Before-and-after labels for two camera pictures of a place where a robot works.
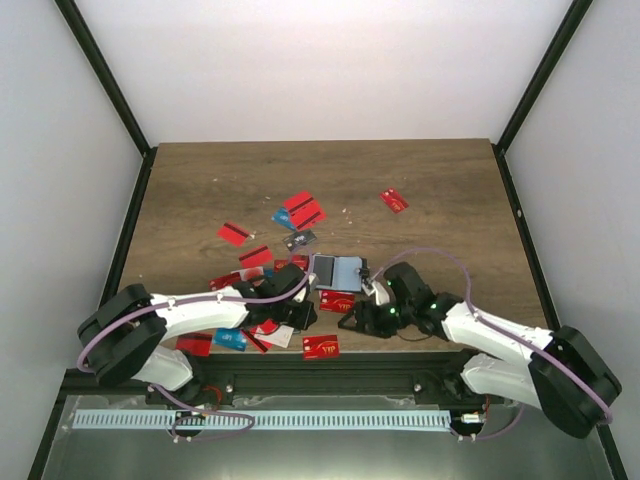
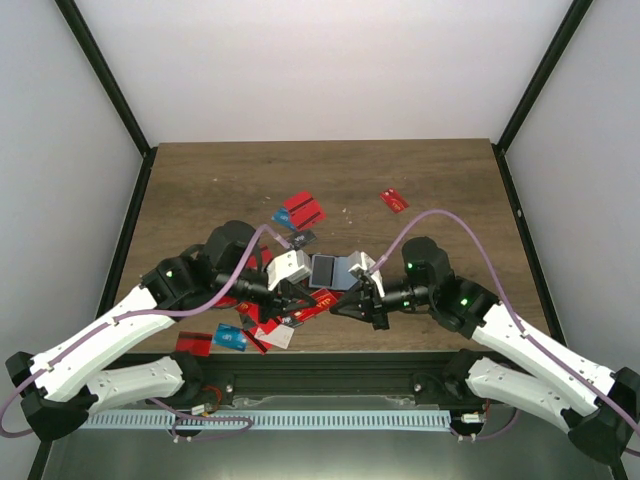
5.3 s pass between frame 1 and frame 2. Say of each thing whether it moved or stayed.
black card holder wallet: stayed
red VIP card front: moved
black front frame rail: stayed
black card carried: stayed
